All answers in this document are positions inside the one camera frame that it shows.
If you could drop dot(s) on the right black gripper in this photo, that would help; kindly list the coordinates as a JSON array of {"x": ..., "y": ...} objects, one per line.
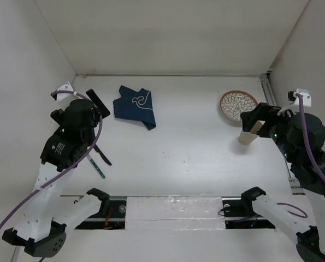
[{"x": 263, "y": 111}]

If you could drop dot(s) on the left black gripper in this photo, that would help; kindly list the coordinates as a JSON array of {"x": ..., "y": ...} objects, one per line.
[{"x": 104, "y": 111}]

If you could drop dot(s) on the dark blue cloth napkin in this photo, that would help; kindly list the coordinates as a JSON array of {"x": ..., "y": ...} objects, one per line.
[{"x": 136, "y": 106}]

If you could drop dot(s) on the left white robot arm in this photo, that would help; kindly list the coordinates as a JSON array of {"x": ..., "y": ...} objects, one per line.
[{"x": 42, "y": 232}]

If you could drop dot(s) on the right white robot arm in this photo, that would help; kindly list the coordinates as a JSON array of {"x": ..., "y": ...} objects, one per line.
[{"x": 309, "y": 168}]

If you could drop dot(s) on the floral patterned plate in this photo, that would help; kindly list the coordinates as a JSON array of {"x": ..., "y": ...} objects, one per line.
[{"x": 234, "y": 103}]

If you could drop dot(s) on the brown paper cup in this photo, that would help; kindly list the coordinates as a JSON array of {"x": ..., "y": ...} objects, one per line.
[{"x": 246, "y": 138}]

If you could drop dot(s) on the black table knife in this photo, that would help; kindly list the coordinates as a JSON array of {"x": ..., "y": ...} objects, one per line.
[{"x": 105, "y": 159}]

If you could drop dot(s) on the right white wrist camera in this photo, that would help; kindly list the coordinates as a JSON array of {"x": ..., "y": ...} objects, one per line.
[{"x": 299, "y": 94}]

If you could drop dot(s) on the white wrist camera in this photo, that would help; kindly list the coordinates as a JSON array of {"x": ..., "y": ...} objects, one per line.
[
  {"x": 299, "y": 94},
  {"x": 63, "y": 92}
]

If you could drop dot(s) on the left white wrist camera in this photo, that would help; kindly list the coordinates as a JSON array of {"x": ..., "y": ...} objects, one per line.
[{"x": 63, "y": 92}]

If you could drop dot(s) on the teal patterned handle cutlery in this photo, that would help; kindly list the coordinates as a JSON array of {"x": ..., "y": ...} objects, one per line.
[{"x": 93, "y": 163}]

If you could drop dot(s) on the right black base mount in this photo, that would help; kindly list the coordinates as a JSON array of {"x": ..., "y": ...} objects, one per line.
[{"x": 237, "y": 216}]

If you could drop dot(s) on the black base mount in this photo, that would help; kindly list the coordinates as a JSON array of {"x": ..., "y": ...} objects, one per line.
[
  {"x": 237, "y": 216},
  {"x": 112, "y": 218}
]

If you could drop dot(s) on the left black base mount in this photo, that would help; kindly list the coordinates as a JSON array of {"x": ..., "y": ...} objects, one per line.
[{"x": 112, "y": 218}]

